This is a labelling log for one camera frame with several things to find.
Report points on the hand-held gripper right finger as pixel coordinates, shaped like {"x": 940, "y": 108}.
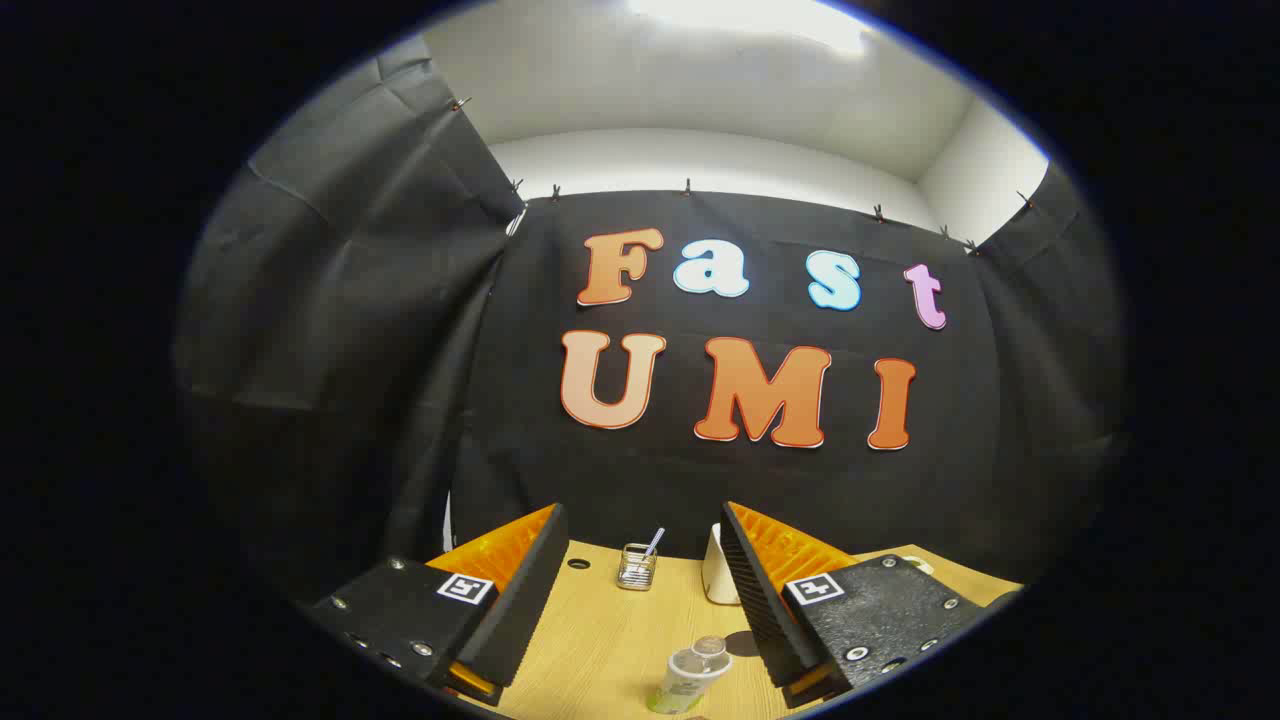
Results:
{"x": 760, "y": 600}

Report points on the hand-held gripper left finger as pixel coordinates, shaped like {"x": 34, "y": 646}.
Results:
{"x": 525, "y": 600}

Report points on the dark brown round coaster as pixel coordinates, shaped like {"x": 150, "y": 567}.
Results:
{"x": 744, "y": 645}

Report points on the clear juice bottle white label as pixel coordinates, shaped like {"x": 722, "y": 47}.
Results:
{"x": 685, "y": 680}

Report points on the wooden table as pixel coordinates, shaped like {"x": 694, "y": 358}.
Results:
{"x": 600, "y": 640}

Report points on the small patterned glass holder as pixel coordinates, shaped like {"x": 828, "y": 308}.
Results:
{"x": 635, "y": 572}

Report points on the thin white straw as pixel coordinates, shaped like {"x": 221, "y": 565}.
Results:
{"x": 654, "y": 543}

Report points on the white round object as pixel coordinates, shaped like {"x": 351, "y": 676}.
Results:
{"x": 916, "y": 563}

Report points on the black backdrop cloth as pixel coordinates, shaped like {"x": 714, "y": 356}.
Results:
{"x": 400, "y": 300}

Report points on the row of small cloth clips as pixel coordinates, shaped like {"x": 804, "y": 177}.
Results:
{"x": 459, "y": 103}

